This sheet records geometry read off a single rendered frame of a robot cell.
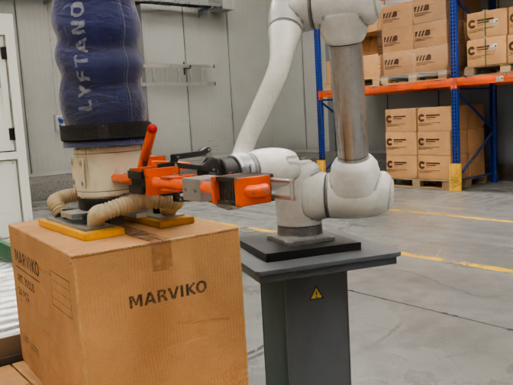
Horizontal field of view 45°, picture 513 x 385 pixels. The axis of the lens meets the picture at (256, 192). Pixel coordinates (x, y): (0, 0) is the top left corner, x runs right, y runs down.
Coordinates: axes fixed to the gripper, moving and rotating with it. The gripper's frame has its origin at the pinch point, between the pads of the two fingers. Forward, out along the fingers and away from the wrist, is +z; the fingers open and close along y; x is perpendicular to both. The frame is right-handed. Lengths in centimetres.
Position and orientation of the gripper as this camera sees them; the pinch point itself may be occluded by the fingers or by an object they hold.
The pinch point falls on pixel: (158, 179)
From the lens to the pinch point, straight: 140.2
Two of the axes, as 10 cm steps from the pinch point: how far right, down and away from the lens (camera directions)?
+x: -6.3, -0.6, 7.8
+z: -7.8, 1.1, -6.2
